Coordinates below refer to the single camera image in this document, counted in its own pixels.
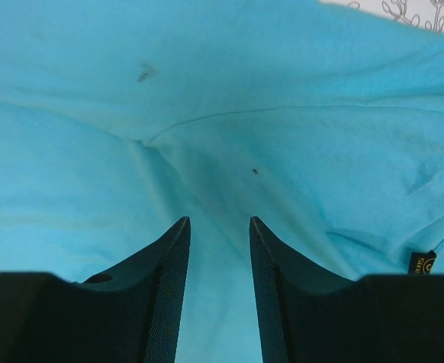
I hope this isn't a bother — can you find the turquoise t shirt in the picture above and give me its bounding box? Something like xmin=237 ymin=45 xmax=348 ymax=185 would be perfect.
xmin=0 ymin=1 xmax=444 ymax=362

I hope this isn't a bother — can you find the floral patterned table cloth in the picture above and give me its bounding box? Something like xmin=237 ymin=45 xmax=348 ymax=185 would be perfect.
xmin=319 ymin=0 xmax=444 ymax=274

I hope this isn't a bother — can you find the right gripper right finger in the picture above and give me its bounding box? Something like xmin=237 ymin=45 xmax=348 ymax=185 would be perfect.
xmin=250 ymin=217 xmax=444 ymax=362

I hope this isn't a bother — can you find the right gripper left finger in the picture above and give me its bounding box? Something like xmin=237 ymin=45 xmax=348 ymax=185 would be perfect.
xmin=0 ymin=217 xmax=190 ymax=362

